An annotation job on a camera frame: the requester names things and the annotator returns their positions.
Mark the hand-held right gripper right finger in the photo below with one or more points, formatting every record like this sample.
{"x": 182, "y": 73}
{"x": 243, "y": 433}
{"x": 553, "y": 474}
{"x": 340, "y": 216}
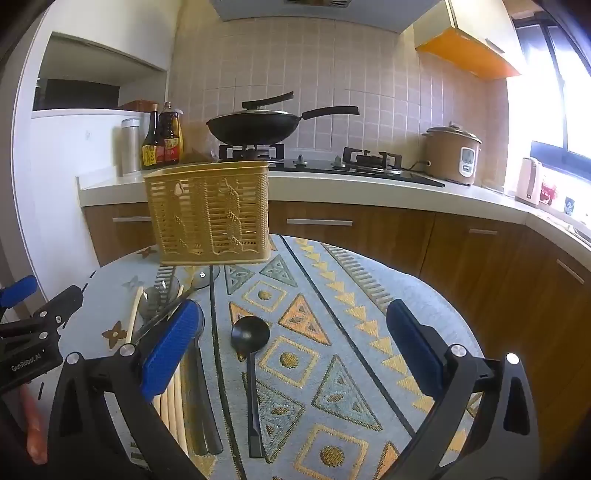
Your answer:
{"x": 415, "y": 350}

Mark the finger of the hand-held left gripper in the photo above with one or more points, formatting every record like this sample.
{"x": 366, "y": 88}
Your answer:
{"x": 21, "y": 288}
{"x": 60, "y": 304}

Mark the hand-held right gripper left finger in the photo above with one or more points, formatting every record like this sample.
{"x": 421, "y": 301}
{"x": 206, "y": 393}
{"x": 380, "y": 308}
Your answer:
{"x": 171, "y": 350}

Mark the metal spoon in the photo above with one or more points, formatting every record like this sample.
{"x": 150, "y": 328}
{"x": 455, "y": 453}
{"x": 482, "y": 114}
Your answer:
{"x": 168, "y": 290}
{"x": 150, "y": 304}

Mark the wooden chopstick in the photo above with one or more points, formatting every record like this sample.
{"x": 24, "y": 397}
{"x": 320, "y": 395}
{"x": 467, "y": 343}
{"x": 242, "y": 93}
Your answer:
{"x": 134, "y": 314}
{"x": 165, "y": 417}
{"x": 173, "y": 417}
{"x": 181, "y": 417}

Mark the yellow plastic utensil basket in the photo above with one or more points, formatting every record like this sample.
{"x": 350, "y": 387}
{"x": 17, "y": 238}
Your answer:
{"x": 207, "y": 212}

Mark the person's left hand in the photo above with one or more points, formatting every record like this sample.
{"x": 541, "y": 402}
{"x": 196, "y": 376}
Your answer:
{"x": 34, "y": 429}

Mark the black ladle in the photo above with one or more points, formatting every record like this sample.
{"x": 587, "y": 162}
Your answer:
{"x": 249, "y": 334}

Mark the white refrigerator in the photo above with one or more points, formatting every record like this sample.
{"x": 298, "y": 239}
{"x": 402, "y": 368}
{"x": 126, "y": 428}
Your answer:
{"x": 60, "y": 184}

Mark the patterned blue tablecloth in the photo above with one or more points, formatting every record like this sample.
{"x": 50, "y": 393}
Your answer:
{"x": 323, "y": 286}

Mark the white kitchen countertop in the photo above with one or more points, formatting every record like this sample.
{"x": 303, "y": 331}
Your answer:
{"x": 351, "y": 187}

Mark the slim dark sauce bottle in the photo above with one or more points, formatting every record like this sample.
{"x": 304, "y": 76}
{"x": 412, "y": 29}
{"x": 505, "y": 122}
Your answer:
{"x": 149, "y": 147}

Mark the beige rice cooker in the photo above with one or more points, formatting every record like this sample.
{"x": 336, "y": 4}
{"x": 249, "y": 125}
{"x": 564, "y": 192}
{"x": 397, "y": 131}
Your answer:
{"x": 448, "y": 157}

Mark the black burner grate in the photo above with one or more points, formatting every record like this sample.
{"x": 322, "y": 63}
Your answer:
{"x": 369, "y": 158}
{"x": 251, "y": 151}

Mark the dark appliance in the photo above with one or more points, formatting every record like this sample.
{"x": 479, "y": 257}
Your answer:
{"x": 78, "y": 94}

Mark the white electric kettle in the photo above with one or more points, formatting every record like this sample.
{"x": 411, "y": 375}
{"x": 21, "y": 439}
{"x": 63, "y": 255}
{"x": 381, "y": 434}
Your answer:
{"x": 528, "y": 182}

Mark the red patterned packet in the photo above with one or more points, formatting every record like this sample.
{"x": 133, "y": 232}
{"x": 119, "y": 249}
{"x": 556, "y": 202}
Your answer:
{"x": 548, "y": 194}

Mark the black gas stove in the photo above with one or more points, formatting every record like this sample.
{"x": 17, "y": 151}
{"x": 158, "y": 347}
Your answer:
{"x": 323, "y": 167}

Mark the small dark cup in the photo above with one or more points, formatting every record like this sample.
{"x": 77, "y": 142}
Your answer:
{"x": 569, "y": 206}

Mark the black wok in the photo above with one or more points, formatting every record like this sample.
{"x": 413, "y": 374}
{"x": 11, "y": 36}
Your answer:
{"x": 251, "y": 129}

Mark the black pan lid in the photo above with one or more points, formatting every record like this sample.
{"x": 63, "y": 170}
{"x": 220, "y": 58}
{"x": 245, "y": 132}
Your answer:
{"x": 268, "y": 99}

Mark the window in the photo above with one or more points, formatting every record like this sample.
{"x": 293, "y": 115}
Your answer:
{"x": 577, "y": 92}

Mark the range hood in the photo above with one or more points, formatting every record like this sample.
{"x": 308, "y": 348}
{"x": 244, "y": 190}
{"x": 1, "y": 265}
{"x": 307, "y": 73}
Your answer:
{"x": 323, "y": 14}

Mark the orange wall cabinet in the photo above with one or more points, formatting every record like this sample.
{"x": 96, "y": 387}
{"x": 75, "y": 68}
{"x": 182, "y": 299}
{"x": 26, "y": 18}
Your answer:
{"x": 466, "y": 50}

